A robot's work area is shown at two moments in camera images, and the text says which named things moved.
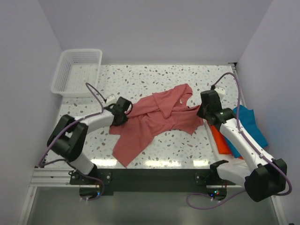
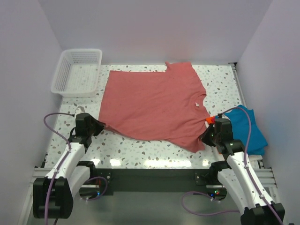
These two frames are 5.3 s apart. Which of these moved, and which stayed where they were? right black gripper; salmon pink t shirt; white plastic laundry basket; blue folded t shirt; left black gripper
Moved: salmon pink t shirt; left black gripper; right black gripper
Stayed: blue folded t shirt; white plastic laundry basket
